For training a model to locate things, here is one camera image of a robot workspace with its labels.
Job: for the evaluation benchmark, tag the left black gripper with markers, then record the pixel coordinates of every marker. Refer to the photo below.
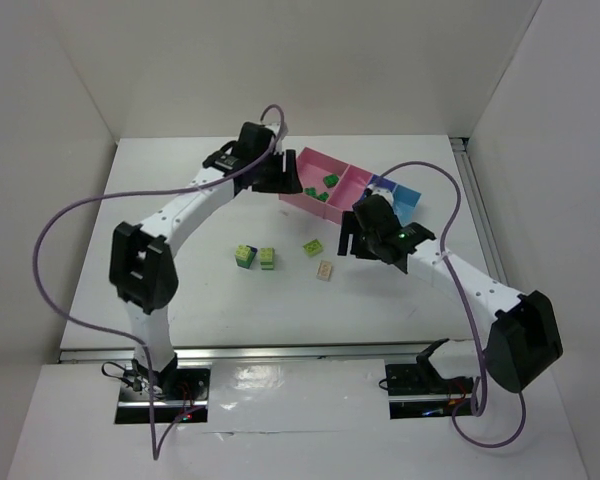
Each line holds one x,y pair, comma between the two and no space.
278,171

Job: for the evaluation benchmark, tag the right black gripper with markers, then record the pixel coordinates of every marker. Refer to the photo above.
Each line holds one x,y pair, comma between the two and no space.
356,240

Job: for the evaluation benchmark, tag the dark green long lego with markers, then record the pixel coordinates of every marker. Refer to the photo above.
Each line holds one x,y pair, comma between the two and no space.
322,196

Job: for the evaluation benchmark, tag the lime green lego brick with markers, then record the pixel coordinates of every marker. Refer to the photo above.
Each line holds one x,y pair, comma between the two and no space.
313,248

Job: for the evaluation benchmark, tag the dark green square lego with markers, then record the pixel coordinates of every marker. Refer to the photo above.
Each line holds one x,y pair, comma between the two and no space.
331,180

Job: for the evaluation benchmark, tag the beige lego brick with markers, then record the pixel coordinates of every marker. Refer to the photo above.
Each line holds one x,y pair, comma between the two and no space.
324,271

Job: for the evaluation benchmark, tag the lime blue green lego stack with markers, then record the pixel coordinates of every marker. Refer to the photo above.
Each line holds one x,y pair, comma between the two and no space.
244,256

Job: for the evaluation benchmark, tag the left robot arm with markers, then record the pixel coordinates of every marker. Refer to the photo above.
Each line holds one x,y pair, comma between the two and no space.
142,266

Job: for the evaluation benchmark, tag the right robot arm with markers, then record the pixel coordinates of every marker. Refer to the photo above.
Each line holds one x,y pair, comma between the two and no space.
515,336

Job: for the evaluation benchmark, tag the pink and blue sorting tray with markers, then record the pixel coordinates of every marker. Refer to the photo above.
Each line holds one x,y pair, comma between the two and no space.
313,166

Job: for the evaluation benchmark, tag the lime green striped lego stack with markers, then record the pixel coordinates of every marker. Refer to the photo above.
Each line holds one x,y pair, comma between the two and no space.
267,258

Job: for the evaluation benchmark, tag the aluminium rail right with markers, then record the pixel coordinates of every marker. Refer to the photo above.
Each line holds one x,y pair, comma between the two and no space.
495,267

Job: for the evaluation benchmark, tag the aluminium rail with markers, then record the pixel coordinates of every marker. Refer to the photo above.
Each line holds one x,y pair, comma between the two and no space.
495,267
200,354

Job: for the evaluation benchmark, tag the aluminium rail front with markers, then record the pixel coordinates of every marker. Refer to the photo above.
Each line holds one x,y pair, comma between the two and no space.
200,354

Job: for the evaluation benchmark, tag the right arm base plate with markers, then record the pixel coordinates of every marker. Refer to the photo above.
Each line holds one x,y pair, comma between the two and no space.
413,392

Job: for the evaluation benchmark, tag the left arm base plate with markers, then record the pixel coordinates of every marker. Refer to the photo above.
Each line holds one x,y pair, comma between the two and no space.
189,391

